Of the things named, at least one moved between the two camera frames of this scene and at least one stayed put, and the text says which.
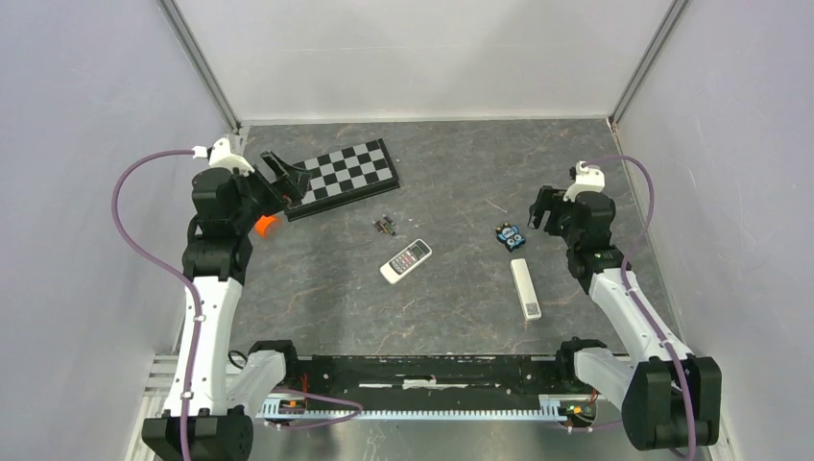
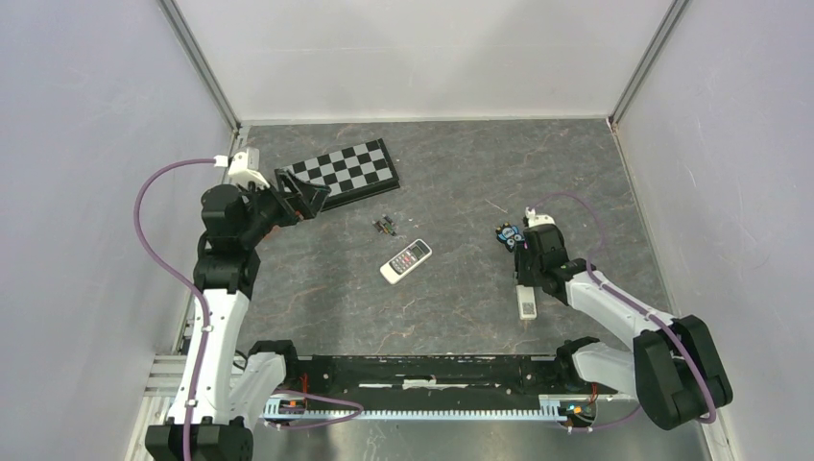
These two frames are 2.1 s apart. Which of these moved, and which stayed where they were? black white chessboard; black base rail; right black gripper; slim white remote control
Moved: right black gripper
Stayed: black white chessboard; black base rail; slim white remote control
